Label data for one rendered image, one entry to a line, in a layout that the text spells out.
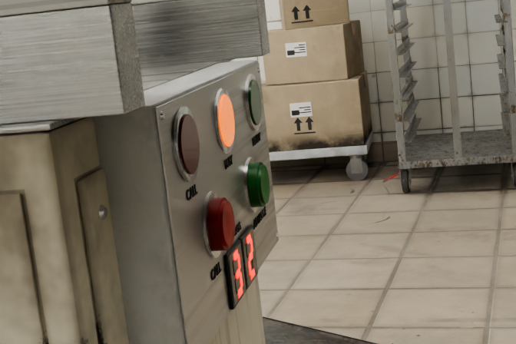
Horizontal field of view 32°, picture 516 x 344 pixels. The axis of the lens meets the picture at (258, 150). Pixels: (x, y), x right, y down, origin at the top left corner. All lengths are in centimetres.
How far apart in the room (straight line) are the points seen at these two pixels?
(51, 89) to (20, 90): 1
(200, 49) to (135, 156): 26
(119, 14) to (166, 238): 11
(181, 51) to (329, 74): 346
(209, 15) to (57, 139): 30
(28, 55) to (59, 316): 12
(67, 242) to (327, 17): 380
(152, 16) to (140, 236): 28
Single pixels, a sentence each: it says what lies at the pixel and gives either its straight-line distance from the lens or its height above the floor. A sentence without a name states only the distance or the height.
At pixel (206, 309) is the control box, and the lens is 50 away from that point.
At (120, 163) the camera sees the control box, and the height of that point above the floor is 81.
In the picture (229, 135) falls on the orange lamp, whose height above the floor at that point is 80.
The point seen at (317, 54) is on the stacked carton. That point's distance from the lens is 414.
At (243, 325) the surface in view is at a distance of 69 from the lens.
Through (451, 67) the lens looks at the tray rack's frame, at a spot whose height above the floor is 52.
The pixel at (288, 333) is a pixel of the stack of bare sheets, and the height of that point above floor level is 2.
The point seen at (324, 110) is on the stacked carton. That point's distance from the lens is 411.
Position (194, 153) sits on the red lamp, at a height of 81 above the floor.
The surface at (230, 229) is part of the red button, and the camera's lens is 52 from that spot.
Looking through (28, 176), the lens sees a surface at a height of 82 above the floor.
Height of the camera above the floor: 88
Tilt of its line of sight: 10 degrees down
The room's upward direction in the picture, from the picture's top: 6 degrees counter-clockwise
